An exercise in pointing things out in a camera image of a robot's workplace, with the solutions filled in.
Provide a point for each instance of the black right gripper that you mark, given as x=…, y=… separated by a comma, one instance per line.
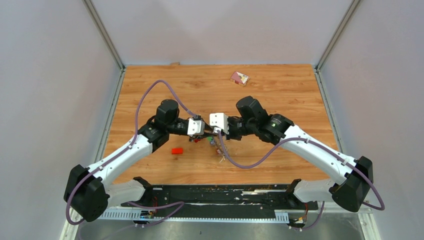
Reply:
x=230, y=136

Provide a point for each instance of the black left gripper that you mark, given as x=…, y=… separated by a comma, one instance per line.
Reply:
x=205, y=135

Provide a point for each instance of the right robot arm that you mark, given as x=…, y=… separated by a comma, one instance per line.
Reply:
x=350, y=179

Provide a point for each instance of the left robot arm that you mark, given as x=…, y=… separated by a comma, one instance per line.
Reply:
x=91, y=190

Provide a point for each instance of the small red toy brick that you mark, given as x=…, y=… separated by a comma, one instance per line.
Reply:
x=177, y=151

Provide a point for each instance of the red patterned card box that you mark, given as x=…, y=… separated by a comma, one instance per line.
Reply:
x=239, y=78

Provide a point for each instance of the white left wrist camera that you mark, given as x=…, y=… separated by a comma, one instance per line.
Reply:
x=195, y=127

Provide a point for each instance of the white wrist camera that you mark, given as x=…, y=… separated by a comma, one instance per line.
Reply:
x=195, y=127
x=219, y=122

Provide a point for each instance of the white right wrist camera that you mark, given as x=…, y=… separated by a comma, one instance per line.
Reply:
x=219, y=122

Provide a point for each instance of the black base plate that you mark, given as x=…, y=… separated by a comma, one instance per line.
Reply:
x=226, y=201

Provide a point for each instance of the aluminium frame post right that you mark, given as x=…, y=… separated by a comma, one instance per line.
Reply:
x=352, y=8

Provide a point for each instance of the aluminium frame post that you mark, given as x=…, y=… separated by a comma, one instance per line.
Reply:
x=92, y=11
x=352, y=8

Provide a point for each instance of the aluminium frame post left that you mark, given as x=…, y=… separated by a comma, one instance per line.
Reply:
x=92, y=11

